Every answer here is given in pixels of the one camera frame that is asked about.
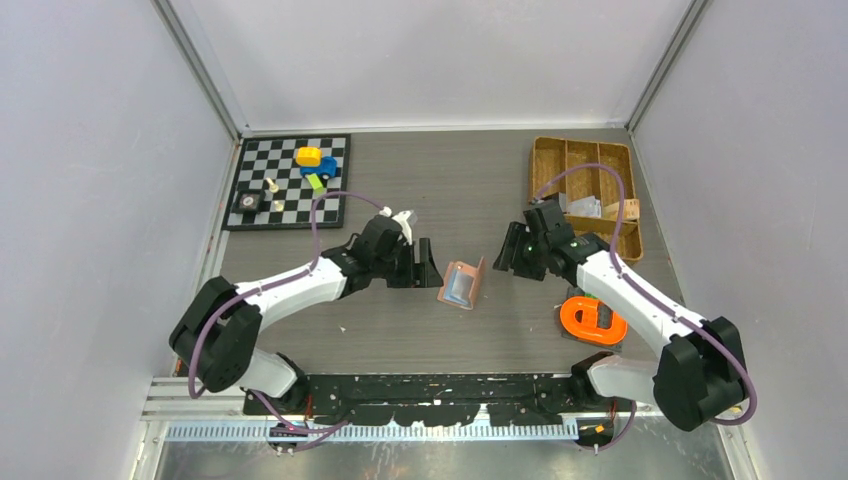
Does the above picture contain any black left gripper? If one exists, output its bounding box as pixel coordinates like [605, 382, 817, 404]
[372, 237, 442, 288]

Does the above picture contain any pink leather card holder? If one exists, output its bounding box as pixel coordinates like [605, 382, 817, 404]
[437, 257, 485, 310]

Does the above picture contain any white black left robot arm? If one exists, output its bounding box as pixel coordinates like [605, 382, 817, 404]
[168, 208, 443, 414]

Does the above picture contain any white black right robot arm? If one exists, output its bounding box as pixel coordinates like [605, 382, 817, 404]
[493, 200, 758, 431]

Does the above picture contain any grey card with stripe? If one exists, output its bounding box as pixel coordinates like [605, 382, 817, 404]
[566, 195, 603, 218]

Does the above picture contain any tan card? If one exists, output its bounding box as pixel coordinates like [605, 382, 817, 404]
[602, 199, 641, 222]

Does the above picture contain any dark grey lego baseplate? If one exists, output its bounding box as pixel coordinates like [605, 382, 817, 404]
[560, 285, 624, 351]

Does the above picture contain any orange horseshoe toy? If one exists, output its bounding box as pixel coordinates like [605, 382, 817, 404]
[559, 296, 629, 346]

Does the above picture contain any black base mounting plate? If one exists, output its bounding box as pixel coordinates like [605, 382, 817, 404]
[239, 372, 639, 429]

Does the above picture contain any green toy block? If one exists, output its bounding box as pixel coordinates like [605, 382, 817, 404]
[306, 173, 326, 195]

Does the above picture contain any blue toy car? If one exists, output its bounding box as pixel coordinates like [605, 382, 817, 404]
[300, 156, 339, 182]

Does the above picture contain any yellow toy block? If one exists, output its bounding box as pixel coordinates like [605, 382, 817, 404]
[294, 146, 323, 168]

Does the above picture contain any white chess pawn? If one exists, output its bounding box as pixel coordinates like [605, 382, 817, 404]
[265, 178, 279, 193]

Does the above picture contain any black white chessboard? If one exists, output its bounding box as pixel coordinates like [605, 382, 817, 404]
[222, 134, 352, 231]

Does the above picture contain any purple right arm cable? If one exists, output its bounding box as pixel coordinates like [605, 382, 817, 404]
[531, 162, 759, 454]

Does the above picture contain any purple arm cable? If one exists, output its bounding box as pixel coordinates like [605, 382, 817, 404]
[188, 191, 392, 454]
[531, 162, 759, 454]

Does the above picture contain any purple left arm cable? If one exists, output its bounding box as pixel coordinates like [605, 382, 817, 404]
[188, 191, 392, 454]

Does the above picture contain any aluminium frame rail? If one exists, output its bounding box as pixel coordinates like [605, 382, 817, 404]
[140, 370, 745, 444]

